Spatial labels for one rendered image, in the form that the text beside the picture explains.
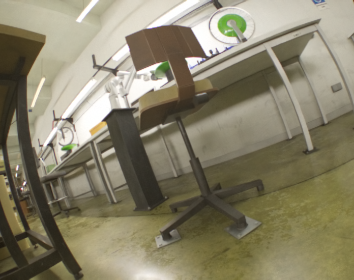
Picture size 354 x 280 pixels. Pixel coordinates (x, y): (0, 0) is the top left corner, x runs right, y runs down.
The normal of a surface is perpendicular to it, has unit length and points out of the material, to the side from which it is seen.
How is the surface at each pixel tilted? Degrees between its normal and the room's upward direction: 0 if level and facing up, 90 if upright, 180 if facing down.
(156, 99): 90
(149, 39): 90
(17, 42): 180
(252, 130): 90
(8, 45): 180
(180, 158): 90
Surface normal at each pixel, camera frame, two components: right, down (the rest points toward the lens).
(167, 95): 0.22, -0.15
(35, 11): 0.36, 0.93
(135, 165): 0.73, -0.32
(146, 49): -0.06, -0.04
